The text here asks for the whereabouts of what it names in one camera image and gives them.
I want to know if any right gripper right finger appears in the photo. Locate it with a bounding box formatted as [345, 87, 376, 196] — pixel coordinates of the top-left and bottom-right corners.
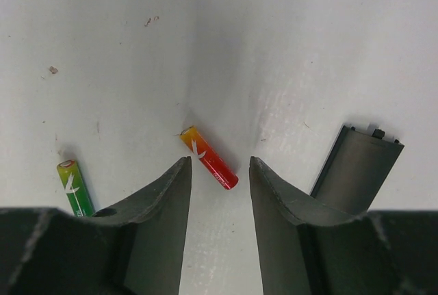
[249, 157, 368, 294]

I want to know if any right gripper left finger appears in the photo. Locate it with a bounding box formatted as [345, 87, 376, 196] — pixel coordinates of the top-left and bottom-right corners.
[92, 157, 192, 294]

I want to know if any green AAA battery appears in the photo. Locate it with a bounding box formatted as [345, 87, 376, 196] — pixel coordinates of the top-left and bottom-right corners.
[57, 159, 95, 217]

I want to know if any black battery cover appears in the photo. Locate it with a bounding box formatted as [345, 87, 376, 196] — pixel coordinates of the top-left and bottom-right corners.
[310, 125, 404, 215]

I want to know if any red AAA battery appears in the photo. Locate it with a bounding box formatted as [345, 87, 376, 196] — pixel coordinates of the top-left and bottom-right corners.
[179, 126, 239, 190]

